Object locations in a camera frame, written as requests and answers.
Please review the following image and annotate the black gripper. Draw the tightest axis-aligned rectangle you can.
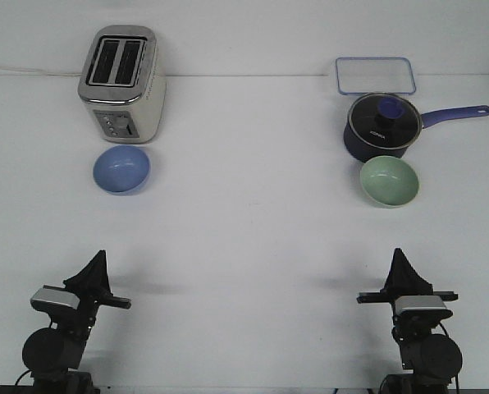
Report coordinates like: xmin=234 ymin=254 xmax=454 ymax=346
xmin=356 ymin=248 xmax=459 ymax=343
xmin=48 ymin=250 xmax=131 ymax=341

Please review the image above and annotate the green bowl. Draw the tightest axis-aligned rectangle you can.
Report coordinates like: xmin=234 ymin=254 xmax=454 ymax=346
xmin=359 ymin=156 xmax=420 ymax=208

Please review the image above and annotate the blue bowl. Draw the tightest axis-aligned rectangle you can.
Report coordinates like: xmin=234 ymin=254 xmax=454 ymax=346
xmin=92 ymin=145 xmax=151 ymax=195

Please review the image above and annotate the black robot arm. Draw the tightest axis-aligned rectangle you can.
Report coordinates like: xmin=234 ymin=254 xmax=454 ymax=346
xmin=22 ymin=250 xmax=131 ymax=393
xmin=356 ymin=248 xmax=463 ymax=393

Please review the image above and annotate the glass pot lid blue knob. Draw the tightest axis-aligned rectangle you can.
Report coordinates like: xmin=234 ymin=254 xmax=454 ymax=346
xmin=348 ymin=93 xmax=421 ymax=149

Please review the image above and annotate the silver two-slot toaster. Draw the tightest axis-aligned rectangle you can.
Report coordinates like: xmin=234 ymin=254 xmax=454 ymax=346
xmin=77 ymin=25 xmax=167 ymax=144

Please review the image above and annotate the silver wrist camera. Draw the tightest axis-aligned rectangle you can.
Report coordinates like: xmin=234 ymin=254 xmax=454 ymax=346
xmin=30 ymin=287 xmax=80 ymax=313
xmin=394 ymin=295 xmax=453 ymax=319

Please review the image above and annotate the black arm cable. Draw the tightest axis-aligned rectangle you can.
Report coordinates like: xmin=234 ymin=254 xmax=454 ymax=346
xmin=13 ymin=369 xmax=36 ymax=389
xmin=436 ymin=322 xmax=463 ymax=394

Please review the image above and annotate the blue saucepan with handle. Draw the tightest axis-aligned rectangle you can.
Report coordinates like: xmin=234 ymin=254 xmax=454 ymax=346
xmin=344 ymin=104 xmax=489 ymax=163

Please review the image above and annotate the white toaster power cord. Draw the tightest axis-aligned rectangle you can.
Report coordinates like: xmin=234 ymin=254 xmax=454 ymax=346
xmin=0 ymin=62 xmax=84 ymax=78

